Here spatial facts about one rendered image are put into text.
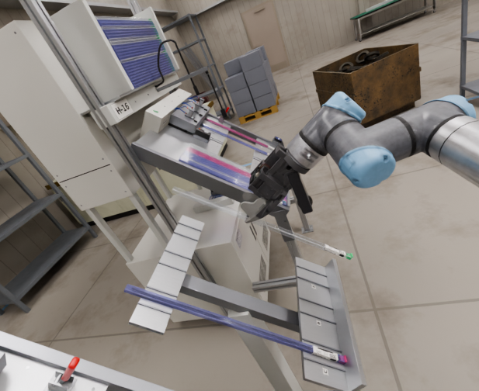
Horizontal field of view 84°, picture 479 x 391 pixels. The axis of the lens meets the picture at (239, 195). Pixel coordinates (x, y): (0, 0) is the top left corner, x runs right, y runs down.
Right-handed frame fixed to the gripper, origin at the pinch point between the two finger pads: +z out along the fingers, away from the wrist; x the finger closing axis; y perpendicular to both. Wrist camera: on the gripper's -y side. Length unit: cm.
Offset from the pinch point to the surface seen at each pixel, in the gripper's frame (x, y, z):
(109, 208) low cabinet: -216, 71, 256
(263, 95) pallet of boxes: -482, -29, 67
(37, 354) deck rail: 36.1, 24.1, 22.3
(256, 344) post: 13.8, -22.8, 25.8
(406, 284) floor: -51, -111, 14
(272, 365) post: 13.8, -33.1, 31.5
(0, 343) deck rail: 36, 30, 23
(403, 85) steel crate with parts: -277, -126, -73
